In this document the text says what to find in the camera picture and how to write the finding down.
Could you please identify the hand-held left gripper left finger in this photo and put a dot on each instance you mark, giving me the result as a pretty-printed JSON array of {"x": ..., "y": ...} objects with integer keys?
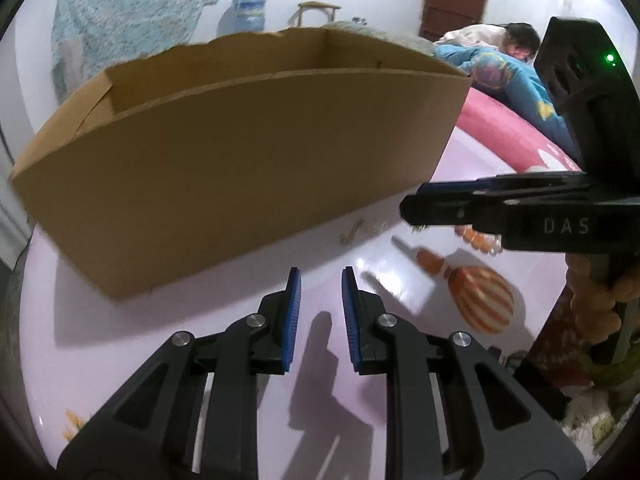
[{"x": 292, "y": 315}]

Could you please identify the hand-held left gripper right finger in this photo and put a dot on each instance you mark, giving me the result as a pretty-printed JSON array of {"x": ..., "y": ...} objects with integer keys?
[{"x": 350, "y": 320}]

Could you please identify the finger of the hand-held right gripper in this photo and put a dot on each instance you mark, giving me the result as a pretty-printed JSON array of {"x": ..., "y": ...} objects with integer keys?
[
  {"x": 450, "y": 188},
  {"x": 440, "y": 210}
]

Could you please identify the gold flower brooch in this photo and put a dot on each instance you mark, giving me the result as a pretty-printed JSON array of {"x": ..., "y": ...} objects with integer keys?
[{"x": 362, "y": 230}]

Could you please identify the brown cardboard box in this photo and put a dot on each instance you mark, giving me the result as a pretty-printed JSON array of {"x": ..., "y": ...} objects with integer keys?
[{"x": 225, "y": 160}]

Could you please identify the person's right hand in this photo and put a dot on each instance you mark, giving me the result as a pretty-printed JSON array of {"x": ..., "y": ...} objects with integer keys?
[{"x": 595, "y": 305}]

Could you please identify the pink mattress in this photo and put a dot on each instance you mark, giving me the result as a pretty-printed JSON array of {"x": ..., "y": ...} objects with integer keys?
[{"x": 490, "y": 125}]

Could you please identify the blue printed blanket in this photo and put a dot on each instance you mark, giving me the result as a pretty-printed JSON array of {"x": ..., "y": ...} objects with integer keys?
[{"x": 515, "y": 85}]

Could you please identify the dark red cloth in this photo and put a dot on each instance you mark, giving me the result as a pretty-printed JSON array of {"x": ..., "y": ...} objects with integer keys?
[{"x": 555, "y": 345}]

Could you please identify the wooden stool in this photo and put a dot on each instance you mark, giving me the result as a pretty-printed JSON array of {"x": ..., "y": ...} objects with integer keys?
[{"x": 317, "y": 10}]

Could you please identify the airplane sticker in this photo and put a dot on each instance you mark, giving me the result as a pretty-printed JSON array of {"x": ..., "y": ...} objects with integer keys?
[{"x": 75, "y": 425}]

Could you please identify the green plush rug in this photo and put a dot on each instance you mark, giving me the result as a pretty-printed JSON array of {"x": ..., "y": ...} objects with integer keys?
[{"x": 590, "y": 420}]

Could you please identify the blue water jug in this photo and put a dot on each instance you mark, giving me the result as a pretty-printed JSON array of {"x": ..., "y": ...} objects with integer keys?
[{"x": 245, "y": 17}]

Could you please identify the white curtain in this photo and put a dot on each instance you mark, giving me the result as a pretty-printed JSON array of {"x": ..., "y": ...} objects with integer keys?
[{"x": 10, "y": 210}]

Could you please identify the teal hanging cloth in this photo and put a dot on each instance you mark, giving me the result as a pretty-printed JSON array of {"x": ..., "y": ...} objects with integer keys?
[{"x": 130, "y": 15}]

